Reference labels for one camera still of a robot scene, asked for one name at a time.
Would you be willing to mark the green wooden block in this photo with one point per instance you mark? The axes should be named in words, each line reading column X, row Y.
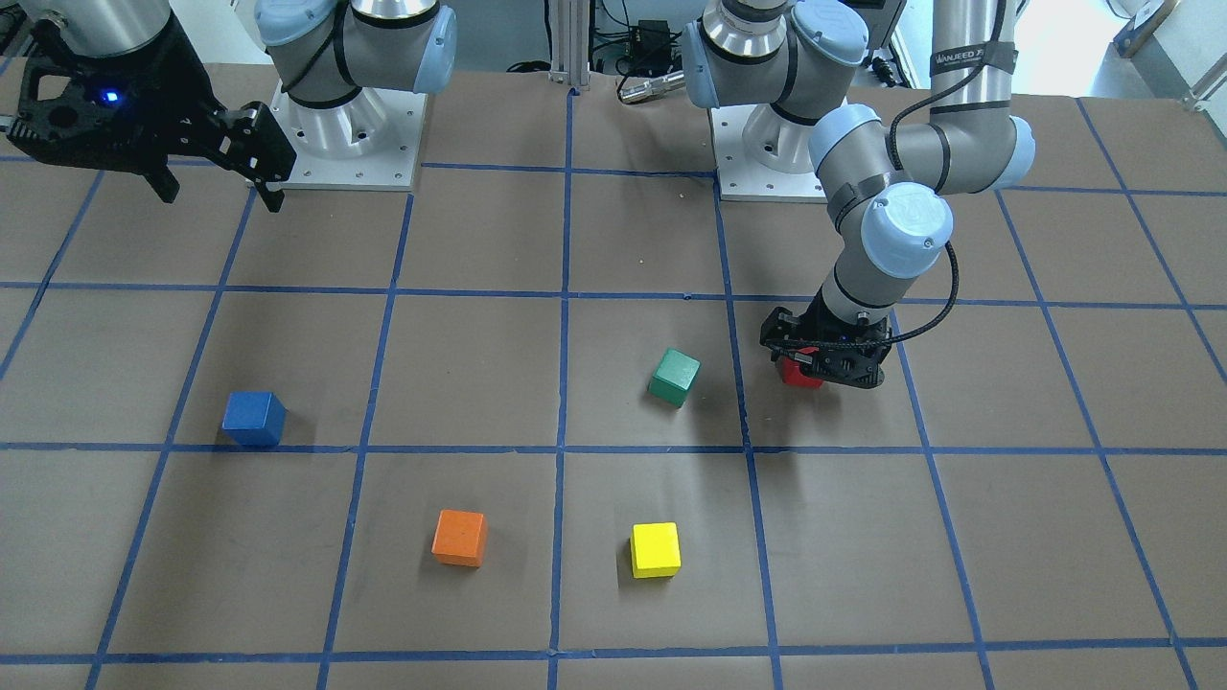
column 673, row 379

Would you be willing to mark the yellow wooden block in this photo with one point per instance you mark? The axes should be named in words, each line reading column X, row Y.
column 655, row 550

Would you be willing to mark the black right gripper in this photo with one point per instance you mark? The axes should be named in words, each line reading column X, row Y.
column 179, row 88

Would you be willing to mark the brown paper table cover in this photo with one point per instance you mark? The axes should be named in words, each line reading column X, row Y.
column 1034, row 497

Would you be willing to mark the aluminium frame post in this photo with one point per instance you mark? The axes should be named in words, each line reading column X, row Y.
column 569, row 34

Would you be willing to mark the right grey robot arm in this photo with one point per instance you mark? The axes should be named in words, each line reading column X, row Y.
column 325, row 52

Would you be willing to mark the orange wooden block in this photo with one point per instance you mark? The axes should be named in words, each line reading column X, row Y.
column 460, row 538

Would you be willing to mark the blue wooden block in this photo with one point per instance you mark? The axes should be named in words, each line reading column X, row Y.
column 254, row 418

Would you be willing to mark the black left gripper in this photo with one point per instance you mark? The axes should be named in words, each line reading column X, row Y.
column 781, row 330

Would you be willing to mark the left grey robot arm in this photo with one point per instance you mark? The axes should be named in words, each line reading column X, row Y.
column 886, row 183

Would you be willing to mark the red wooden block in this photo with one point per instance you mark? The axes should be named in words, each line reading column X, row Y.
column 790, row 373

